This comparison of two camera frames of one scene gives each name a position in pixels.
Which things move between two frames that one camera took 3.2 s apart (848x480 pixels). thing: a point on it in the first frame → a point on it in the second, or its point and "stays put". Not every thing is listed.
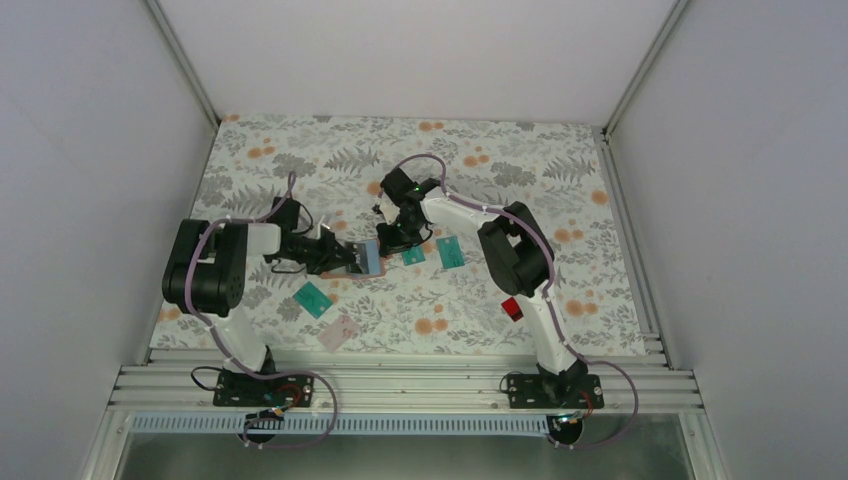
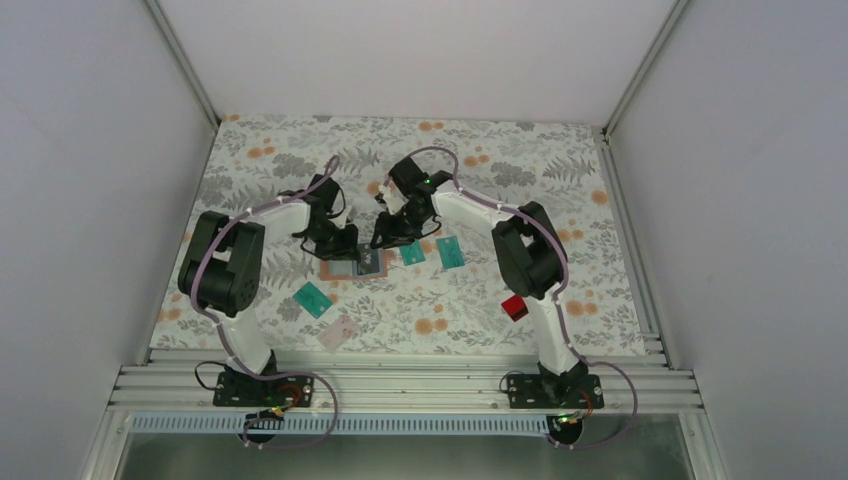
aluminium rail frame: x=402 y=381 stays put
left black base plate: x=240 y=389 stays put
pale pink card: x=338 y=333 stays put
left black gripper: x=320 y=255 → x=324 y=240
